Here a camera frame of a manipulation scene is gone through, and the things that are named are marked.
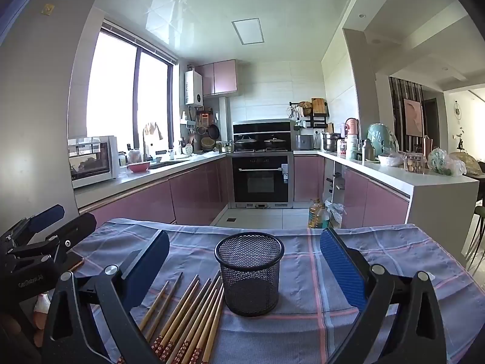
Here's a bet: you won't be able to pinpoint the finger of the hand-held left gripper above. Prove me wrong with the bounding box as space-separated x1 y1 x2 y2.
0 204 66 244
49 212 98 260

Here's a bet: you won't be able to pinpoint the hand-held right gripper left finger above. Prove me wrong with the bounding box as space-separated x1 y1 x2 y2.
41 229 171 364

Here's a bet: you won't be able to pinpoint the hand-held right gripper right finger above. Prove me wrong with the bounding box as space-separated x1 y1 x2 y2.
319 227 448 364

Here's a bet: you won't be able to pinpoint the bunch of wooden chopsticks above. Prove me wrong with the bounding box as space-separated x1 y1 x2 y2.
115 271 226 364

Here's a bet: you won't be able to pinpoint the black mesh holder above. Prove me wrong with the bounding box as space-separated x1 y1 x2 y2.
214 231 285 317

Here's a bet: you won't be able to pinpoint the person's left hand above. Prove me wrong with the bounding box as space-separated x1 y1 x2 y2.
0 292 52 349

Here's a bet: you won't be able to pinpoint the blue checked tablecloth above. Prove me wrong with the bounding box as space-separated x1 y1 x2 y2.
70 218 485 364

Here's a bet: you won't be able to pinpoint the white plastic bag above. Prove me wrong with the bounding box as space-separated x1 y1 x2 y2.
326 201 347 230

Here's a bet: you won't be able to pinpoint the yellow oil bottle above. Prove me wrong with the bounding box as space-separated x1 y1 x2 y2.
309 198 326 229

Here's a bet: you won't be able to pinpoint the pink base cabinets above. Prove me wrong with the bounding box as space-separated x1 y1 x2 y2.
293 153 412 232
78 157 233 228

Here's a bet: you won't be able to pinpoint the white toaster oven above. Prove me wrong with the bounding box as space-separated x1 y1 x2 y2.
68 135 120 189

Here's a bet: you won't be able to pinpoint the grey refrigerator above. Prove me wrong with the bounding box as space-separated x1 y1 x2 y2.
0 0 103 236

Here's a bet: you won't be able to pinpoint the white kitchen countertop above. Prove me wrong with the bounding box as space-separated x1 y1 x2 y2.
74 149 480 232

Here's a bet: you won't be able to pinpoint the black built-in oven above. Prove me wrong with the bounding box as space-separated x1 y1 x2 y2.
231 153 294 209

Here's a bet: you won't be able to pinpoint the white bowl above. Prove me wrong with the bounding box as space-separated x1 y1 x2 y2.
378 153 404 167

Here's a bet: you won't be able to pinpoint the steel flask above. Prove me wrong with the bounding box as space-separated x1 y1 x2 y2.
360 139 376 162

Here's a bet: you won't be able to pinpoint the beige cloth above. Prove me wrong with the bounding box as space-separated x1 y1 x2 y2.
144 122 164 140

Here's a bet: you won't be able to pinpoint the steel stock pot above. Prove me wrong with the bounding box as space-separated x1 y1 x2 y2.
322 132 342 152

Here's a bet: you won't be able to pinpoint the clear plastic food box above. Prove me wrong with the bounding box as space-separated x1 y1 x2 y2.
403 153 427 174

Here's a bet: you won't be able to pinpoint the dark chair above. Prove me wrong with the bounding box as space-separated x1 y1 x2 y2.
464 205 485 270

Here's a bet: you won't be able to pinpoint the kitchen window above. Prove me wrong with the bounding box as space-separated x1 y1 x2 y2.
86 19 179 160

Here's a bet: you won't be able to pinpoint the pink thermos jug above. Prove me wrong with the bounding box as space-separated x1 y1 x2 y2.
341 118 360 148

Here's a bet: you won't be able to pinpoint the plastic bag of greens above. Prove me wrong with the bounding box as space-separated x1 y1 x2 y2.
427 148 467 177

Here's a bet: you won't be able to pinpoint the black range hood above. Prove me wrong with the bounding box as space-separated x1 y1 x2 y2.
232 120 292 153

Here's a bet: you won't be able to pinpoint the woven food cover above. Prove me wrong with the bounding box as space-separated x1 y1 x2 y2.
449 152 480 175

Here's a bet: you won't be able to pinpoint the dark striped partition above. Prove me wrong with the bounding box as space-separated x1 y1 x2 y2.
388 76 424 152

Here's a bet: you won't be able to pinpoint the pink painting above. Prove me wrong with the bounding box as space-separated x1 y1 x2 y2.
402 99 424 137

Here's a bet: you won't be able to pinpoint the white water heater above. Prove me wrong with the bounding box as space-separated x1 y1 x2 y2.
184 71 204 107

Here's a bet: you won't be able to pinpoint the ceiling light panel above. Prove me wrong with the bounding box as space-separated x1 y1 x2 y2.
231 18 265 45

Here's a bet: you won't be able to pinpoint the black wall rack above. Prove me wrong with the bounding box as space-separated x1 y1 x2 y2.
290 99 330 130

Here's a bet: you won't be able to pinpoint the pink wall cabinet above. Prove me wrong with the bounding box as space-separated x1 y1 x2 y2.
195 59 239 97

